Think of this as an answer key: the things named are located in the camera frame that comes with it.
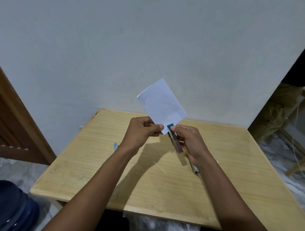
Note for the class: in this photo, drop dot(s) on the person's right hand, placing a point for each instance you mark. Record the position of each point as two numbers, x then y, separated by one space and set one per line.
194 142

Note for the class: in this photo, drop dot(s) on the person's left hand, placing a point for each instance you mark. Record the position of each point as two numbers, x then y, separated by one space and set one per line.
138 134

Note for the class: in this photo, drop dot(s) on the person's right thumb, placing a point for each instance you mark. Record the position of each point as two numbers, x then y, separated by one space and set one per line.
180 128

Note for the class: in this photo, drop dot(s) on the person's left thumb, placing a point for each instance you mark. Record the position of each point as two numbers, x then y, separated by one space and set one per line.
156 127

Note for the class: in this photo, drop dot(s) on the green metal stapler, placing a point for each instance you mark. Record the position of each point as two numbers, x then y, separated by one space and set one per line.
175 140

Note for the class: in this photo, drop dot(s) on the white paper sheet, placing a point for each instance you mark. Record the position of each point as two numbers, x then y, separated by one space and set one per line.
162 104

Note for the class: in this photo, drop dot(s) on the person's right forearm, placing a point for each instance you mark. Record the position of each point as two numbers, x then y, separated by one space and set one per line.
226 197

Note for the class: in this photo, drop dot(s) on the person's left forearm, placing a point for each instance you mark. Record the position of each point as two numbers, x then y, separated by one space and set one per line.
88 190

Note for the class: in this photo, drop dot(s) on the silver pen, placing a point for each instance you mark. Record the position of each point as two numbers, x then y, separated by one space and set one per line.
194 166

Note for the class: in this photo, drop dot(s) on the blue white pen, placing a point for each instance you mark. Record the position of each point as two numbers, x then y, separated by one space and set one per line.
115 146

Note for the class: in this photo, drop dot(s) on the wooden table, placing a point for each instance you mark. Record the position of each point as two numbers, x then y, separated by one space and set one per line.
166 171

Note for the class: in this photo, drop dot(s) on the dark blue water jug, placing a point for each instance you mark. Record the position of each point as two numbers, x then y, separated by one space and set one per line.
16 207

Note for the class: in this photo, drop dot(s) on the wooden chair frame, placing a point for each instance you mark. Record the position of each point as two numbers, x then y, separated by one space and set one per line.
294 142

